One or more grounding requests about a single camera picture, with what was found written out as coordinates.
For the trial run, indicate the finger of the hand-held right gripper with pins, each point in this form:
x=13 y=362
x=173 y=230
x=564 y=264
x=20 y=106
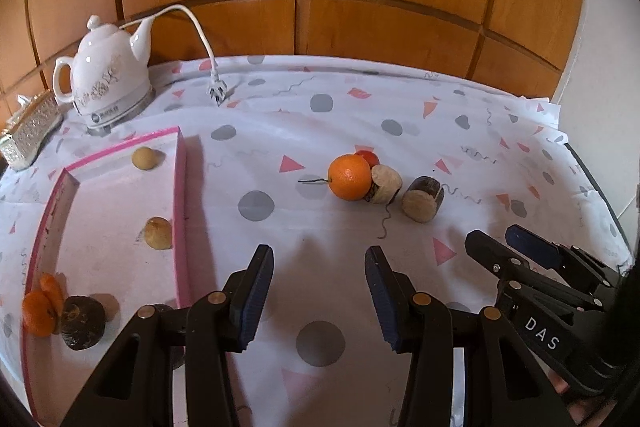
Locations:
x=492 y=254
x=532 y=247

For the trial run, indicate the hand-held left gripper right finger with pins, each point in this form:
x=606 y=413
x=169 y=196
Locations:
x=382 y=302

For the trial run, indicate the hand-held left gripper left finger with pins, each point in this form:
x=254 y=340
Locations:
x=255 y=302

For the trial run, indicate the dark round passion fruit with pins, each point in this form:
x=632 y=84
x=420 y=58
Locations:
x=161 y=307

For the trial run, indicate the small yellow round fruit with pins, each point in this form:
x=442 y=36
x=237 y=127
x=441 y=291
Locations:
x=157 y=233
x=145 y=158

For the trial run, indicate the pink shallow box tray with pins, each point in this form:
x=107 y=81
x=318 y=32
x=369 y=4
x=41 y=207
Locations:
x=110 y=217

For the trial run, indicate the dark brown lumpy root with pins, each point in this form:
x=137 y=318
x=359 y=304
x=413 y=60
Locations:
x=82 y=322

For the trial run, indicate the orange carrot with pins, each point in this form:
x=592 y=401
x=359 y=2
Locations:
x=51 y=287

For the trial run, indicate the orange with green calyx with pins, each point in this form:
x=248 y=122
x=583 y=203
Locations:
x=39 y=313

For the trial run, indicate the dark-skinned cut root piece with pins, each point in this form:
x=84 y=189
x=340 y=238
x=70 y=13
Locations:
x=422 y=199

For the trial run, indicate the pale cut root piece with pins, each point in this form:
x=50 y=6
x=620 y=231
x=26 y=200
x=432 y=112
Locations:
x=385 y=183

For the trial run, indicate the orange with stem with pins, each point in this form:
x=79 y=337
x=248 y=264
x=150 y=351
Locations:
x=350 y=176

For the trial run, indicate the small red fruit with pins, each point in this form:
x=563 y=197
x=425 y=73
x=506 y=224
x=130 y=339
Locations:
x=367 y=157

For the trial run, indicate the silver kettle power base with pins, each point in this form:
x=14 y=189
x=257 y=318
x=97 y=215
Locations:
x=125 y=114

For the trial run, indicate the gold embossed tissue box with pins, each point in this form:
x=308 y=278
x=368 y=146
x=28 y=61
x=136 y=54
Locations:
x=30 y=134

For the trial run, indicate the white floral ceramic kettle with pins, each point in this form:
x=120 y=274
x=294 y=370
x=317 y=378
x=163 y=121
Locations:
x=107 y=62

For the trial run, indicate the white tissue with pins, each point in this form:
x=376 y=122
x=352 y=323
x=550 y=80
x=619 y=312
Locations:
x=25 y=99

